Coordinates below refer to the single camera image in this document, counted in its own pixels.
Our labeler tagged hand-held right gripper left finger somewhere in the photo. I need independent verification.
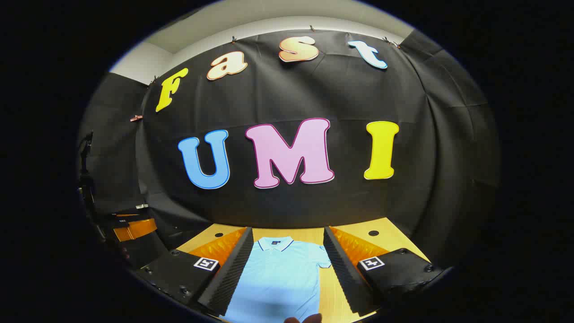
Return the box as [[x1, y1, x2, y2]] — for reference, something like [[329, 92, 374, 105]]
[[135, 227, 254, 317]]

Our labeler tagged black backdrop cloth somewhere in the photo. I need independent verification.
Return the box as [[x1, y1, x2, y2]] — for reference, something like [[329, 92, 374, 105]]
[[76, 28, 500, 270]]

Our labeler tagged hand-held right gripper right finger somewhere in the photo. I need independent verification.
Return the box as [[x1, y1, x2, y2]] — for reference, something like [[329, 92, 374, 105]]
[[323, 226, 445, 317]]

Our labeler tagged light blue T-shirt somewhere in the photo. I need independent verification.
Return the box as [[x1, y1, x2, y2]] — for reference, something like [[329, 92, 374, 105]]
[[222, 236, 332, 323]]

